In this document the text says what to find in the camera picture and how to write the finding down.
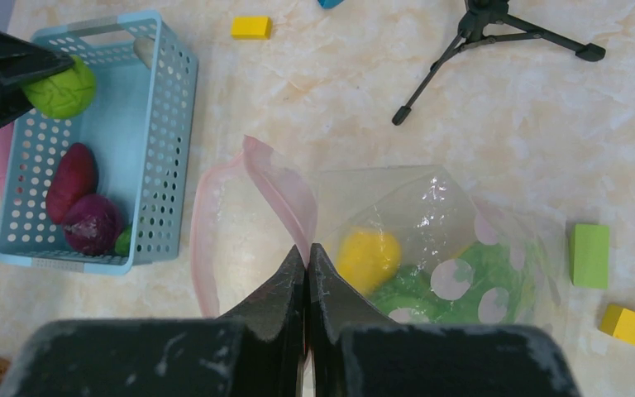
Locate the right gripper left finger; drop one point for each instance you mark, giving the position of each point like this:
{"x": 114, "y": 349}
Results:
{"x": 271, "y": 357}

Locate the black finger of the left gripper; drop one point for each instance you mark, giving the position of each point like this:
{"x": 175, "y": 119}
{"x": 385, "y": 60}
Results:
{"x": 22, "y": 62}

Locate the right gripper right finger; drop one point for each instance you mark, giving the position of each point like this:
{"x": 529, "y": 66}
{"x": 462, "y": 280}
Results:
{"x": 335, "y": 309}

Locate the yellow lemon toy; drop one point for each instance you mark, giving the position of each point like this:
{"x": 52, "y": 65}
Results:
{"x": 367, "y": 258}

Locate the green lime toy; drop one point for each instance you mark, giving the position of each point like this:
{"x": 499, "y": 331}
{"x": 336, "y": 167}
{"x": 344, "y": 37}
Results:
{"x": 63, "y": 95}

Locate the clear zip top bag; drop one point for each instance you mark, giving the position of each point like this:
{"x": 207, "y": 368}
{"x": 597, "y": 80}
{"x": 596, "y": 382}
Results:
{"x": 249, "y": 212}

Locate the green lettuce toy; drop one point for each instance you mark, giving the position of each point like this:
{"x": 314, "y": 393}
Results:
{"x": 484, "y": 284}

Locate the green cucumber toy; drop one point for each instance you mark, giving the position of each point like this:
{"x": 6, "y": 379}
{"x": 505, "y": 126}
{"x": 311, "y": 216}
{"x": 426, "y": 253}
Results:
{"x": 123, "y": 242}

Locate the red fruit toy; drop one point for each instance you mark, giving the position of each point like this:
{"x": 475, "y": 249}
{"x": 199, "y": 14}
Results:
{"x": 76, "y": 176}

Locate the blue plastic basket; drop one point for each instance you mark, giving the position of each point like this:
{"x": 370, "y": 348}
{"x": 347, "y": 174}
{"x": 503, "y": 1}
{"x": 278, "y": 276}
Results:
{"x": 138, "y": 129}

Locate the yellow block on table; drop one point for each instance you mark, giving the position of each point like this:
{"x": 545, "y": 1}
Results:
{"x": 251, "y": 28}

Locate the green rectangular block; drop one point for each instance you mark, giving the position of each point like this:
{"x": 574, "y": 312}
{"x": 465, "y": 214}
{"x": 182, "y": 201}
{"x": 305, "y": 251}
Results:
{"x": 589, "y": 256}

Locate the blue square block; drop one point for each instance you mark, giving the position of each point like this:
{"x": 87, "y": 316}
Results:
{"x": 329, "y": 4}

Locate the yellow cube block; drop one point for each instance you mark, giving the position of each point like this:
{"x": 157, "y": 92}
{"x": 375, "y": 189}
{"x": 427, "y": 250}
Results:
{"x": 619, "y": 322}

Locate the black microphone on tripod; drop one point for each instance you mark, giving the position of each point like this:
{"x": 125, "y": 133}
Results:
{"x": 471, "y": 34}

